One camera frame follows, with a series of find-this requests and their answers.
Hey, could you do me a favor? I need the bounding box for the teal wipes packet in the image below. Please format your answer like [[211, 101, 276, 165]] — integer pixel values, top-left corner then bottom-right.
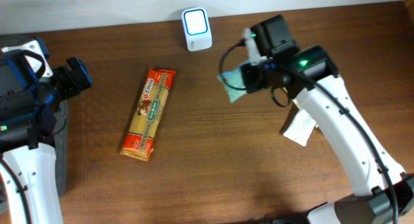
[[217, 60, 249, 103]]

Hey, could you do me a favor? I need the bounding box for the white tube gold cap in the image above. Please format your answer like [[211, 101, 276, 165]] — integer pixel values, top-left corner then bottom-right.
[[283, 109, 316, 146]]

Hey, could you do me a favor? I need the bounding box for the red spaghetti packet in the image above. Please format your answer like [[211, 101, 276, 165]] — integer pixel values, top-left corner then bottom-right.
[[120, 69, 176, 161]]

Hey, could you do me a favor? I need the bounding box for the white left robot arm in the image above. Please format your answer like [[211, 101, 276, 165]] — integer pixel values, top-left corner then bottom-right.
[[1, 35, 93, 223]]

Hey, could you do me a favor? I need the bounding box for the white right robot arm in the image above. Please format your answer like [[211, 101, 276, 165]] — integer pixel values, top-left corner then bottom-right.
[[242, 15, 413, 223]]

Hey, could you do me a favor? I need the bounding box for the white barcode scanner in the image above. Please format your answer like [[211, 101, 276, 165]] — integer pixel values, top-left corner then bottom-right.
[[181, 7, 212, 52]]

